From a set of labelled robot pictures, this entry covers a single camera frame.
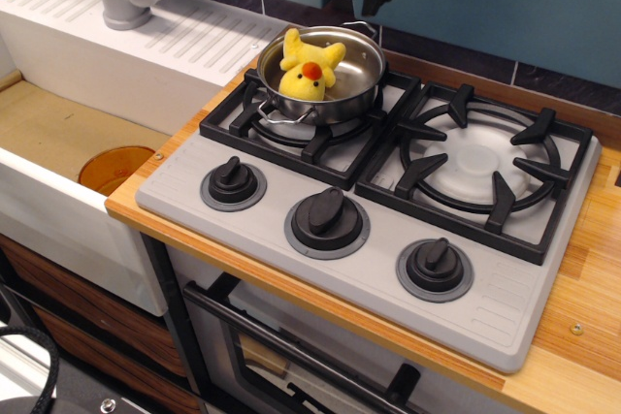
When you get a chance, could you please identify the yellow stuffed duck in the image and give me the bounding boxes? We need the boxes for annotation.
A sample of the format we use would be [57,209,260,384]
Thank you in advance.
[278,28,346,102]

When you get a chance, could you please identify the stainless steel pan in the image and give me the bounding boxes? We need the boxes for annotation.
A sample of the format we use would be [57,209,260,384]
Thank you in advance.
[257,26,387,126]

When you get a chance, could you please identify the black left stove knob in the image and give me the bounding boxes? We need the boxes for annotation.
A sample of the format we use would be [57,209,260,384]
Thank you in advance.
[200,156,267,212]

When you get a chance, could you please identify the black stove knob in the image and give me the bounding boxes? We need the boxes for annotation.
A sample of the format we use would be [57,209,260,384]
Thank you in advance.
[200,156,267,212]
[396,238,474,303]
[284,187,371,261]

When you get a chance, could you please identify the black middle stove knob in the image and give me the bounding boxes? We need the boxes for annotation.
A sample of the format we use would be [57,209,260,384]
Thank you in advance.
[284,187,371,261]

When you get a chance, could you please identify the black right stove knob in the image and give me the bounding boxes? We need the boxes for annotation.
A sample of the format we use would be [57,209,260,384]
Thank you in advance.
[396,238,474,303]

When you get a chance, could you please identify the grey toy stove top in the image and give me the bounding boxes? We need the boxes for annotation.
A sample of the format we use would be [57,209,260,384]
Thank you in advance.
[134,39,603,375]

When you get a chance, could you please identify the black left burner grate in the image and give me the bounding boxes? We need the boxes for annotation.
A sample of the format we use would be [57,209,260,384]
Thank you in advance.
[200,64,418,189]

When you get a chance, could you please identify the black burner grate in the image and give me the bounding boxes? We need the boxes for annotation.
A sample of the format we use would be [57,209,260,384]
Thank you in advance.
[355,82,601,266]
[200,64,418,189]

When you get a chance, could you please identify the black right burner grate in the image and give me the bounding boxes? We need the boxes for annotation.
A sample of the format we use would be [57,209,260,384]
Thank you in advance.
[355,82,601,266]

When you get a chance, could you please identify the orange plastic drain bowl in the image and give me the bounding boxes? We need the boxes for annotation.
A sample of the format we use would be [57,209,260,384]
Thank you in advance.
[78,145,154,196]

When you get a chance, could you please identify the wooden drawer fronts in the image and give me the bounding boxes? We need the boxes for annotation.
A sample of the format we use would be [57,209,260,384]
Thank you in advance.
[1,237,201,413]

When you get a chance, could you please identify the oven door with black handle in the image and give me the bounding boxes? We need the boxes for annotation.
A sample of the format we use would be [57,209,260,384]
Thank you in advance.
[181,271,438,414]

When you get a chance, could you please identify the black braided cable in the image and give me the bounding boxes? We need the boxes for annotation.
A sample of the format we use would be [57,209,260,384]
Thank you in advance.
[0,325,60,408]

